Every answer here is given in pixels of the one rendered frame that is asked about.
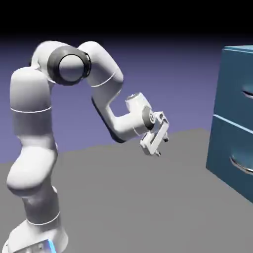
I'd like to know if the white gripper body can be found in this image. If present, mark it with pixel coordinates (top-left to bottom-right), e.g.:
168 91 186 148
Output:
139 118 170 156

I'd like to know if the blue cabinet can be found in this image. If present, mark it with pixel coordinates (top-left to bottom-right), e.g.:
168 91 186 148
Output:
205 44 253 204

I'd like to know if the blue drawer front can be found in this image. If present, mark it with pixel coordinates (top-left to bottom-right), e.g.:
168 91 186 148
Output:
213 48 253 132
206 115 253 204

